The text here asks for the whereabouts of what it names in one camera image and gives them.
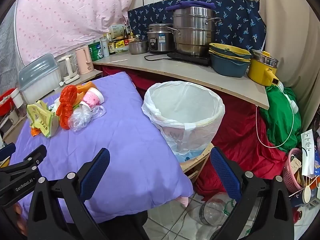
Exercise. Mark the white paper tag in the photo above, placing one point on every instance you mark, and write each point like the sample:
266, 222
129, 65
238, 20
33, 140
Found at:
307, 155

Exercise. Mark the grey cloth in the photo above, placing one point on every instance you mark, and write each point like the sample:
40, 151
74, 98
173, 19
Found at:
10, 50

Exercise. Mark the clear food container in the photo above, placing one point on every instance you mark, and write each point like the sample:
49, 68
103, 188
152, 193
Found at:
122, 50

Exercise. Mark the red plastic container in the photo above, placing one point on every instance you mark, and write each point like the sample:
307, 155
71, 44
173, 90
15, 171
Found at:
6, 105

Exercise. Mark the steel steamer pot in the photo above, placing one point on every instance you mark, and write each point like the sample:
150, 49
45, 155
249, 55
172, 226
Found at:
192, 35

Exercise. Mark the small white bottle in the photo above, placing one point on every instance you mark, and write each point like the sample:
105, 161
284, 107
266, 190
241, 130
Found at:
105, 48

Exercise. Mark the purple pillow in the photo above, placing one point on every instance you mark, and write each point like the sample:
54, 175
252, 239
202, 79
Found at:
120, 130

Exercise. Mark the green cloth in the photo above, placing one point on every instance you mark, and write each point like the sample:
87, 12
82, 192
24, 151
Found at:
277, 120

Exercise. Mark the wooden stool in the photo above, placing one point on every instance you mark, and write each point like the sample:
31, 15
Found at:
192, 165

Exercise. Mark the white cardboard box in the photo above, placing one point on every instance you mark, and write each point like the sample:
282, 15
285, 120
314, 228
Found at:
117, 31

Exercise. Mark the yellow electric pot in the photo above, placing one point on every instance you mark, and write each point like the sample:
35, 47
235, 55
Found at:
257, 70

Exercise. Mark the red cloth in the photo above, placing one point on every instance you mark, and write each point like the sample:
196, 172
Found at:
237, 142

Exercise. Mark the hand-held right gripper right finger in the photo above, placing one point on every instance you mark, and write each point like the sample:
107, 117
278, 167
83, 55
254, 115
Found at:
225, 172

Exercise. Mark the pink dotted cloth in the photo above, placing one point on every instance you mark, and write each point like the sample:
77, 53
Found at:
70, 10

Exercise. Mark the navy printed cloth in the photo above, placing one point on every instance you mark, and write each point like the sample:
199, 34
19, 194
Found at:
240, 25

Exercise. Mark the orange plastic scrap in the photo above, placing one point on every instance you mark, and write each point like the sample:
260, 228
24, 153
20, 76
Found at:
35, 131

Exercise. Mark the black induction cooker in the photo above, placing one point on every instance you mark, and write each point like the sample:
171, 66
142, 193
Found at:
197, 60

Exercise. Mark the light green paper carton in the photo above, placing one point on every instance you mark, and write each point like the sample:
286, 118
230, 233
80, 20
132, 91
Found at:
41, 118

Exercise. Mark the white glass kettle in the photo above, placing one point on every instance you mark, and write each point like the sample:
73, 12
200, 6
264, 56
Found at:
66, 67

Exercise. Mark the green can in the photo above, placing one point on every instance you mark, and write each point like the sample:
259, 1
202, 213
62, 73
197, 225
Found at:
95, 51

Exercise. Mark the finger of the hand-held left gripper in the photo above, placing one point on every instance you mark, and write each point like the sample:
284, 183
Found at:
35, 156
7, 150

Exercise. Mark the purple cloth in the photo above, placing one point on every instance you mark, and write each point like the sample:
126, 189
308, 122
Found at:
185, 4

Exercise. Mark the orange striped packet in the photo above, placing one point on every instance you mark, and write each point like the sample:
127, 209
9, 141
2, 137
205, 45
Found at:
83, 88

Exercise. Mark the red label sauce bottle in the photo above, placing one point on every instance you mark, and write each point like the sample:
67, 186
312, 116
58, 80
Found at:
125, 37

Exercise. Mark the white bin with plastic liner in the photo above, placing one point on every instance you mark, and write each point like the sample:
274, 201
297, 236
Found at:
185, 105

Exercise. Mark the small steel pot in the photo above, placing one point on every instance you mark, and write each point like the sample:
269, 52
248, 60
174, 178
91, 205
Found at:
137, 47

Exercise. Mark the yellow rimmed blue basin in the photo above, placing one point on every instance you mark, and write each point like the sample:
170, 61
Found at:
225, 56
230, 48

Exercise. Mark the large blue basin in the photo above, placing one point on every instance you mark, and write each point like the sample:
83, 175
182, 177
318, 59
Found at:
227, 67

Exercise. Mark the pink plastic basket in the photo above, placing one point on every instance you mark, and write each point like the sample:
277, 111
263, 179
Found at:
290, 172

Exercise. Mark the beige curtain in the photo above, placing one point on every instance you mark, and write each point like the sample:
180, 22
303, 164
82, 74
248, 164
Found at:
287, 30

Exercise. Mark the pink kettle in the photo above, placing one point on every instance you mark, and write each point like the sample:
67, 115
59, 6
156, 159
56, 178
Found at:
83, 60

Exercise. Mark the orange plastic bag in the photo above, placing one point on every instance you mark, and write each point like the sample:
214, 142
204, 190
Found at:
65, 105

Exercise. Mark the clear plastic bottle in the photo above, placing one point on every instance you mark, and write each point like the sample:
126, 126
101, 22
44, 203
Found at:
210, 210

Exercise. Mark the pink paper cup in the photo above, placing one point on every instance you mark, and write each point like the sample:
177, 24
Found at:
92, 98

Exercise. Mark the white tissue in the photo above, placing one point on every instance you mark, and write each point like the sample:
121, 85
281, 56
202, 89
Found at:
53, 105

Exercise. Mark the dark sauce bottle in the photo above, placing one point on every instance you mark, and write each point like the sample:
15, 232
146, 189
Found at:
111, 46

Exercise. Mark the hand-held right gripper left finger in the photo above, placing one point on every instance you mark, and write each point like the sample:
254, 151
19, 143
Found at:
96, 172

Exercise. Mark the clear plastic bag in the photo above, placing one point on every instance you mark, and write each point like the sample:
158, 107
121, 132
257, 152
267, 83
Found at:
80, 118

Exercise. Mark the white box with grey lid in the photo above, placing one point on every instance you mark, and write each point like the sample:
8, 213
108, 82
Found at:
37, 80

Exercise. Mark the steel rice cooker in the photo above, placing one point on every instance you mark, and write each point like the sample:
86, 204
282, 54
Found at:
160, 40

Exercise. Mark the person's left hand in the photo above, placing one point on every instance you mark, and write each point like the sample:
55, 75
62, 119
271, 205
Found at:
20, 212

